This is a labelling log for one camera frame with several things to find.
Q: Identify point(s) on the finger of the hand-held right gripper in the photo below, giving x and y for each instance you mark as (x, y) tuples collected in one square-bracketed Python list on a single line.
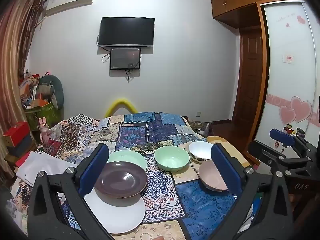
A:
[(282, 136), (265, 155)]

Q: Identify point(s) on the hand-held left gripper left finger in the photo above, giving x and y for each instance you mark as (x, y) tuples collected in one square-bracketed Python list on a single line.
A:
[(93, 170)]

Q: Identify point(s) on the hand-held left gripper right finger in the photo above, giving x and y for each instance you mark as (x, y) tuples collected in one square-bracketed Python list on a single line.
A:
[(223, 167)]

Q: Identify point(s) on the pink bowl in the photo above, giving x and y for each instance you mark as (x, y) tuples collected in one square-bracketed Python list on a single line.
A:
[(210, 177)]

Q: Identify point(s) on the brown plate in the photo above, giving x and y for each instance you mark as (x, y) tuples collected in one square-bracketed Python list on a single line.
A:
[(120, 180)]

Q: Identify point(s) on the white bowl with dark spots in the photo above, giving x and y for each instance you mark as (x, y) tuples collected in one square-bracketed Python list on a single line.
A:
[(200, 150)]

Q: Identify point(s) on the light green plate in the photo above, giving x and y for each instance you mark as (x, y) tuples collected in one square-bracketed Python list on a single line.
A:
[(130, 157)]

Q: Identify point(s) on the white plate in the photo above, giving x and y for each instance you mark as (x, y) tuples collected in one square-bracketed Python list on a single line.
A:
[(120, 212)]

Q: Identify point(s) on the light green bowl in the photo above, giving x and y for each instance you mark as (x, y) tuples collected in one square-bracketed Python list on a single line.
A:
[(171, 158)]

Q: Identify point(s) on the purple bag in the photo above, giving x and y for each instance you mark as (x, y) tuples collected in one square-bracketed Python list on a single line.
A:
[(207, 130)]

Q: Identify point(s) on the patterned floor mat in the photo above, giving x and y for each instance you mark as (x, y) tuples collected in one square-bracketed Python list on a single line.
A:
[(196, 124)]

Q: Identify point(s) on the white paper sheet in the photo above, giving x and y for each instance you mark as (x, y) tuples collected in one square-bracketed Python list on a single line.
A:
[(42, 165)]

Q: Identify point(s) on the pink rabbit toy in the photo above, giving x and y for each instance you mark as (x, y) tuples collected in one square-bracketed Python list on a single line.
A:
[(43, 130)]

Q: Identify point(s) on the patchwork printed blanket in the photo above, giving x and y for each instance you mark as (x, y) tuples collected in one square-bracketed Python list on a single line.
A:
[(150, 130)]

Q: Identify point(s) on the green cardboard box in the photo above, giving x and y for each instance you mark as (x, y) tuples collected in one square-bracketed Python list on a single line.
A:
[(50, 116)]

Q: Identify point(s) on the brown wooden door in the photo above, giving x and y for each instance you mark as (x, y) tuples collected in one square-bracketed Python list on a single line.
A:
[(250, 75)]

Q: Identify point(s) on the yellow foam tube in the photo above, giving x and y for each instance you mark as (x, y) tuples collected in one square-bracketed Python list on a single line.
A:
[(120, 103)]

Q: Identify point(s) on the dark grey box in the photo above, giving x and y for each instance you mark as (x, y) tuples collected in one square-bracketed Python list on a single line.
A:
[(23, 148)]

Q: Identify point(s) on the white wardrobe with pink hearts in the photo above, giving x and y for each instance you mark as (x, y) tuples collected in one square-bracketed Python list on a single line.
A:
[(290, 55)]

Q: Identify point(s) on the red box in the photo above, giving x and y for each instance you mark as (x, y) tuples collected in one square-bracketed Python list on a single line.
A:
[(16, 133)]

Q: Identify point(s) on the grey green cushion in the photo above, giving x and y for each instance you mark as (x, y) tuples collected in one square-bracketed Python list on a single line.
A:
[(56, 87)]

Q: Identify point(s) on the striped brown curtain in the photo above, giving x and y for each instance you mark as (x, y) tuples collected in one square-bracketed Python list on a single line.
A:
[(12, 67)]

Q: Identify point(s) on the wooden overhead cabinet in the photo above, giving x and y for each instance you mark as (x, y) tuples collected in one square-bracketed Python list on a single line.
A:
[(240, 0)]

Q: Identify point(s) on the white air conditioner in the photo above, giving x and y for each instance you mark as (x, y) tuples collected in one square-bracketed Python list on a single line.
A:
[(70, 1)]

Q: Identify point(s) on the small black wall monitor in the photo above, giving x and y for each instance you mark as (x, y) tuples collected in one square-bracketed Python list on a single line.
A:
[(125, 58)]

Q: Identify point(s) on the black wall television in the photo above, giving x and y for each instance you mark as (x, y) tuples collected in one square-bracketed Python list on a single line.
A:
[(126, 31)]

